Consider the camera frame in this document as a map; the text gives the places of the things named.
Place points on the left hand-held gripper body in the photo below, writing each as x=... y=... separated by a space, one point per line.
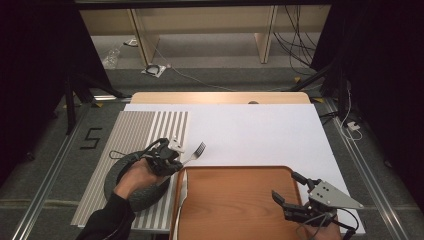
x=163 y=153

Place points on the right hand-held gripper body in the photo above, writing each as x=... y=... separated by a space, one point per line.
x=328 y=198

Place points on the silver fork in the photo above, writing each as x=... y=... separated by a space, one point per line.
x=199 y=149

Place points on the dark grey round plate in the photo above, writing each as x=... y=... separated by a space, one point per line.
x=146 y=198

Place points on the orange wooden tray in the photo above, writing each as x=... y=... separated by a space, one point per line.
x=233 y=206

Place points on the person's right hand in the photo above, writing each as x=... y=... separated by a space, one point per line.
x=323 y=233

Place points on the person's left hand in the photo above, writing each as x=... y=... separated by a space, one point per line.
x=136 y=176

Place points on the silver table knife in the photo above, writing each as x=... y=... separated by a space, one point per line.
x=183 y=196

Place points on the striped beige placemat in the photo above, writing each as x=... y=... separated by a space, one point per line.
x=133 y=126

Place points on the white table sheet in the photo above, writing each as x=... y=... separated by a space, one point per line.
x=250 y=133

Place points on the white power adapter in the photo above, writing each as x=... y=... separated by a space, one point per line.
x=353 y=126

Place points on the black metal stand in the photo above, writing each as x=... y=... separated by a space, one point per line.
x=313 y=77
x=70 y=106

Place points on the clear plastic bag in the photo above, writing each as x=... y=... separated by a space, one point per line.
x=111 y=58

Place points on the black curtain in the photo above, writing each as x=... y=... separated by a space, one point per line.
x=33 y=83
x=376 y=83

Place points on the beige desk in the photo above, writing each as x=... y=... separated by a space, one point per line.
x=200 y=20

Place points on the aluminium floor rail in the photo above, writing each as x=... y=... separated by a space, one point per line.
x=46 y=180
x=373 y=186

